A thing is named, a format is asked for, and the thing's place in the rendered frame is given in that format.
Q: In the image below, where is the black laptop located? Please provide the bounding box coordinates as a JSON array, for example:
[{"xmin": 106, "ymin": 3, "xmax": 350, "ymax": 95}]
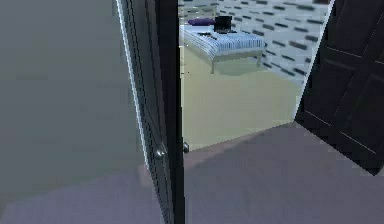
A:
[{"xmin": 213, "ymin": 15, "xmax": 238, "ymax": 35}]

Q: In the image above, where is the blue striped bed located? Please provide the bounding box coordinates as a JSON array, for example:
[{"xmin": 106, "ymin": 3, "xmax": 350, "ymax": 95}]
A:
[{"xmin": 179, "ymin": 23, "xmax": 267, "ymax": 75}]

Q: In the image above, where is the black panelled room door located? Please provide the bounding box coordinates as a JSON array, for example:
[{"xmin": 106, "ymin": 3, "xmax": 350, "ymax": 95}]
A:
[{"xmin": 294, "ymin": 0, "xmax": 384, "ymax": 177}]

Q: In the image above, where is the purple pillow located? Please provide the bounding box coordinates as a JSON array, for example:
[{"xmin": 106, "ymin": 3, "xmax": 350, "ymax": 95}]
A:
[{"xmin": 187, "ymin": 18, "xmax": 217, "ymax": 27}]

